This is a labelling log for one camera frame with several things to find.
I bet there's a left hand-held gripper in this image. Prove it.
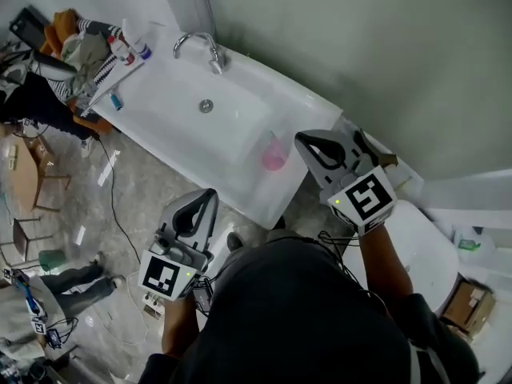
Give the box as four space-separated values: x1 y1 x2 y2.
137 188 221 302

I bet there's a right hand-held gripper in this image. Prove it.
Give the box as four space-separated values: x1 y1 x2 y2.
294 128 398 238

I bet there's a pink spray bottle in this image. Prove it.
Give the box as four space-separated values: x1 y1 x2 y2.
261 130 290 172

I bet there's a person's right forearm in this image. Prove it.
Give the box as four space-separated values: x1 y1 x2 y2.
357 221 415 298

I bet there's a person's left forearm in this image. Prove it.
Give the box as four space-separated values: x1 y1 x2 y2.
160 294 201 360

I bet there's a red cap bottle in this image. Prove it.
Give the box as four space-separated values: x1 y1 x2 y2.
106 34 136 67

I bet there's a white bottle blue label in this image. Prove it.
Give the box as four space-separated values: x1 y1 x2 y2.
121 17 154 61

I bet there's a black bag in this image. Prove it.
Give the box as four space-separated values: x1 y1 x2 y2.
352 128 399 168

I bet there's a person's left shoe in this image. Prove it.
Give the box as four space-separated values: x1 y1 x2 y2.
226 232 246 254

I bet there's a black waist device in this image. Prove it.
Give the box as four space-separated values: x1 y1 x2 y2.
191 277 216 316

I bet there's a white power strip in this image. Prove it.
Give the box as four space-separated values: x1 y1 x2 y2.
142 292 166 319

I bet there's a large grey roller blind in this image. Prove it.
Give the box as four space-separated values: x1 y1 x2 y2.
206 0 512 183

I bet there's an orange chair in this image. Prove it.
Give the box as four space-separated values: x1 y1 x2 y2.
74 110 115 135

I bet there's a green bucket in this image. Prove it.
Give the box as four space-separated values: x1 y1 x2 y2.
38 248 67 274

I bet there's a person's dark shirt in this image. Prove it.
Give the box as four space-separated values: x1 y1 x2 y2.
138 236 481 384

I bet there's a chrome faucet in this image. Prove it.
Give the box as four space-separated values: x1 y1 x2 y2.
172 31 227 76

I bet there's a green packet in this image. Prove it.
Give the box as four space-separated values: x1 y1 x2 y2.
457 234 484 251

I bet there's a white flat board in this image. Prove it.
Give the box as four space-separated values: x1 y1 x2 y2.
78 56 146 118

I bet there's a dark metal chair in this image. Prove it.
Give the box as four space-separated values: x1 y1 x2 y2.
0 215 55 264

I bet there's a round wooden table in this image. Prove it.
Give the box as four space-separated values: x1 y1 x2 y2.
7 136 73 214

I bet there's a cardboard box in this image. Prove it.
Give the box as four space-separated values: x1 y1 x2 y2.
438 280 498 340

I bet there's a pile of clothes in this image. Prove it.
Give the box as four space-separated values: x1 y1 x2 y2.
59 32 113 91

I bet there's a black white striped cloth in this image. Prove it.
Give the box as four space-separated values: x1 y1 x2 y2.
75 17 123 39

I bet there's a black monitor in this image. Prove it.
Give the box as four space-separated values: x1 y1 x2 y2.
8 6 51 50

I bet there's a black floor cable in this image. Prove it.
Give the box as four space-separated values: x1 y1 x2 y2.
97 136 143 254

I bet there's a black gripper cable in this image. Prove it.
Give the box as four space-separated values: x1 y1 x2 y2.
318 230 361 251

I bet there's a white floor cable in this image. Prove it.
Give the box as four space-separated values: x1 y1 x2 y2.
95 276 165 347

